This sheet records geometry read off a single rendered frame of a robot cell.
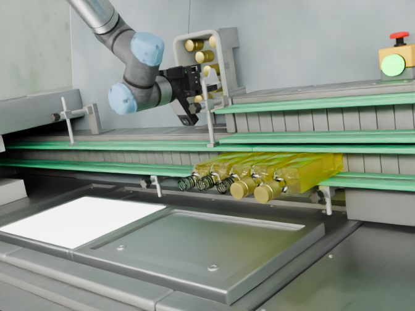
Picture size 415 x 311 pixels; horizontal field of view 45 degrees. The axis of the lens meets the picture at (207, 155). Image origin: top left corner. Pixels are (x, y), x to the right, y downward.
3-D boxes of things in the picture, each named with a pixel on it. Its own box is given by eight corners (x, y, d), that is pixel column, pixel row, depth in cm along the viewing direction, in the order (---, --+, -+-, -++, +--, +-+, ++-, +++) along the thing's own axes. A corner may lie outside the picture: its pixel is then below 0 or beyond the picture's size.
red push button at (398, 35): (387, 50, 107) (386, 34, 107) (394, 48, 110) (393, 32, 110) (406, 47, 105) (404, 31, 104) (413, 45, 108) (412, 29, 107)
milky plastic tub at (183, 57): (202, 108, 155) (183, 113, 148) (191, 34, 150) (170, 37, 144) (247, 105, 143) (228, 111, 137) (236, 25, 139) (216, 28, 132)
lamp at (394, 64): (385, 76, 108) (380, 78, 105) (383, 55, 107) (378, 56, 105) (406, 74, 105) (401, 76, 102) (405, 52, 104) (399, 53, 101)
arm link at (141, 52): (117, 23, 113) (108, 65, 119) (146, 48, 108) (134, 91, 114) (145, 22, 118) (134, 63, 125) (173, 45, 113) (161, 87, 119)
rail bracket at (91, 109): (108, 134, 185) (55, 149, 169) (99, 89, 182) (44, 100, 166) (117, 134, 182) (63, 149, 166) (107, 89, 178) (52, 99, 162)
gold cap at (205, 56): (204, 50, 146) (194, 52, 143) (213, 49, 144) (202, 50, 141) (205, 62, 147) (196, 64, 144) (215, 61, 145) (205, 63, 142)
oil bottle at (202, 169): (244, 166, 133) (189, 190, 118) (241, 145, 132) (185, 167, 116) (261, 166, 129) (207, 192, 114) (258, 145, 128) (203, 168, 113)
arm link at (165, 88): (163, 107, 123) (141, 108, 129) (176, 104, 126) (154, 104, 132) (159, 76, 121) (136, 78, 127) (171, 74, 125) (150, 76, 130)
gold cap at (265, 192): (285, 192, 96) (272, 199, 93) (272, 200, 99) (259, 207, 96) (275, 176, 97) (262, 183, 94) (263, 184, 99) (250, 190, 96)
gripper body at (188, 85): (202, 63, 133) (170, 69, 124) (207, 95, 135) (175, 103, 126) (182, 65, 138) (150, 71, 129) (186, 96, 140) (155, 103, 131)
